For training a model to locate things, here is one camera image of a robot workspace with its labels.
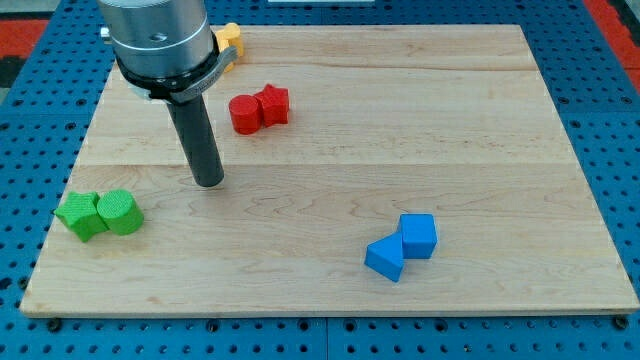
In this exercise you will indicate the blue cube block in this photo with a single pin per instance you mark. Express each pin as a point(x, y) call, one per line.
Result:
point(419, 235)

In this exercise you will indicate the green cylinder block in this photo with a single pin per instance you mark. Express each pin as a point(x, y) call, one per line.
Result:
point(120, 212)

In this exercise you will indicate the wooden board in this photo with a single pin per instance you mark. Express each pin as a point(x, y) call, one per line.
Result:
point(453, 120)

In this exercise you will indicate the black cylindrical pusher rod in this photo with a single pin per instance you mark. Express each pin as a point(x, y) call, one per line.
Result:
point(196, 136)

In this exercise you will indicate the red cylinder block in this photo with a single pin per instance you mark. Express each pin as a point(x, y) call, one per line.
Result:
point(246, 114)

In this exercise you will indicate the red star block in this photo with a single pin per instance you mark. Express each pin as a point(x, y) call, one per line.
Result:
point(275, 105)

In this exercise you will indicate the blue triangle block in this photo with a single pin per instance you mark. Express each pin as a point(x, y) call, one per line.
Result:
point(385, 256)

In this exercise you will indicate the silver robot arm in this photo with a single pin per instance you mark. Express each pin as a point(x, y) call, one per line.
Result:
point(165, 47)

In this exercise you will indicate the green star block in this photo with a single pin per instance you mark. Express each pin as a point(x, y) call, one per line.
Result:
point(79, 214)

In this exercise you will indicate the yellow heart block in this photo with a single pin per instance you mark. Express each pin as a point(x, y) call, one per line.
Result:
point(230, 35)

